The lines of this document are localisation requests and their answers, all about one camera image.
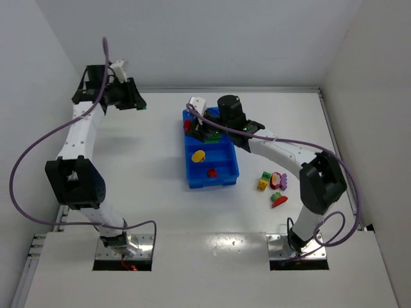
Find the yellow oval lego piece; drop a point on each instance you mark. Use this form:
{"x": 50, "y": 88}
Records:
{"x": 198, "y": 156}

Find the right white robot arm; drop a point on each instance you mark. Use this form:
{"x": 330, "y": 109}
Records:
{"x": 321, "y": 179}

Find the red white flower lego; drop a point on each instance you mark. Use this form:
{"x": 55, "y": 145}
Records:
{"x": 275, "y": 180}

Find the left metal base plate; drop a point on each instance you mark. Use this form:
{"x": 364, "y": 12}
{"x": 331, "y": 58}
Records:
{"x": 139, "y": 249}

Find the blue divided plastic bin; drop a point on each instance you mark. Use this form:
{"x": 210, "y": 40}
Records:
{"x": 221, "y": 156}

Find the metal base plate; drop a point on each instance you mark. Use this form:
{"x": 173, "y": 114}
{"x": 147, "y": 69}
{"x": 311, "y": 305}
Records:
{"x": 279, "y": 249}
{"x": 139, "y": 249}

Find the yellow lego brick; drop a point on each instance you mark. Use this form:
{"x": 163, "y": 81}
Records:
{"x": 262, "y": 185}

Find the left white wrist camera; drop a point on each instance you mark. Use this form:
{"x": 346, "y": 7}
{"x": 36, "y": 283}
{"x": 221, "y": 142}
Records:
{"x": 119, "y": 70}

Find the green sloped lego brick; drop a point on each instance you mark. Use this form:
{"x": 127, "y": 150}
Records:
{"x": 214, "y": 138}

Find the green small lego brick right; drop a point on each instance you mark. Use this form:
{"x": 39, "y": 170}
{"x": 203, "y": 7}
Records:
{"x": 275, "y": 196}

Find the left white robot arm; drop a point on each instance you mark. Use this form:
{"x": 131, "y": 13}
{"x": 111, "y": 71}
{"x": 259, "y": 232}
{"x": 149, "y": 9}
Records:
{"x": 73, "y": 177}

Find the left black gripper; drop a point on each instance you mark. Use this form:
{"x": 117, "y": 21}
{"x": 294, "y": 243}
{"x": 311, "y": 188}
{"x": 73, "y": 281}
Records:
{"x": 127, "y": 96}

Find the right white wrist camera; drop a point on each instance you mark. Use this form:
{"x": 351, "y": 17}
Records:
{"x": 199, "y": 104}

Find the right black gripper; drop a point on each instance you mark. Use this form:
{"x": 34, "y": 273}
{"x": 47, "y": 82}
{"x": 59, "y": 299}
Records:
{"x": 199, "y": 129}

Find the red half round lego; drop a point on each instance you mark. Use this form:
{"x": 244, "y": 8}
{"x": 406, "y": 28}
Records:
{"x": 279, "y": 201}

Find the small red lego brick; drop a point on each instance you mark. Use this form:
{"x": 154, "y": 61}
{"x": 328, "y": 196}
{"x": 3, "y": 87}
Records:
{"x": 212, "y": 173}

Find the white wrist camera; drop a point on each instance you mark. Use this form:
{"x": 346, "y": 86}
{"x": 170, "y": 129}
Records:
{"x": 199, "y": 104}
{"x": 119, "y": 70}

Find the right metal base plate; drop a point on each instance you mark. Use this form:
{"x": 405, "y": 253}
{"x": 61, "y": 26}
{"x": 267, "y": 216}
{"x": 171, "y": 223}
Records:
{"x": 279, "y": 249}

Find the green striped lego brick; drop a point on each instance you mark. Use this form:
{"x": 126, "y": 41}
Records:
{"x": 266, "y": 176}

